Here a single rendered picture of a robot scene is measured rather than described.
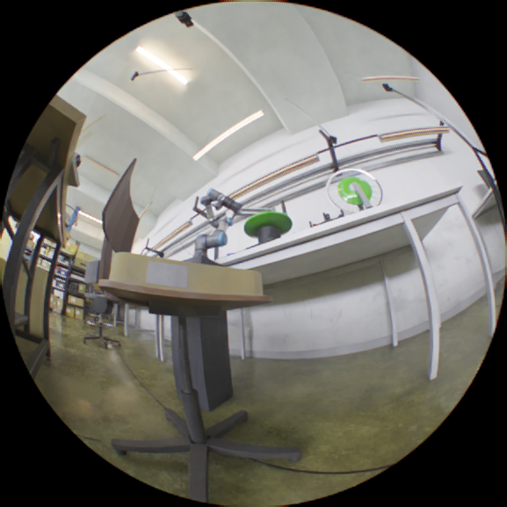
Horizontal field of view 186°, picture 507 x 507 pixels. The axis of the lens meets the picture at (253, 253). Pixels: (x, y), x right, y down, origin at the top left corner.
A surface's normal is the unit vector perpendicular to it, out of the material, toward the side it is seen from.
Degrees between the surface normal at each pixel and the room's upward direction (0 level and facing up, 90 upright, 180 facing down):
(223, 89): 180
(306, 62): 180
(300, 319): 90
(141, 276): 90
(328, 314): 90
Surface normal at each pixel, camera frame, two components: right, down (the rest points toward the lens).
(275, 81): 0.07, 0.92
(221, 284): 0.51, -0.37
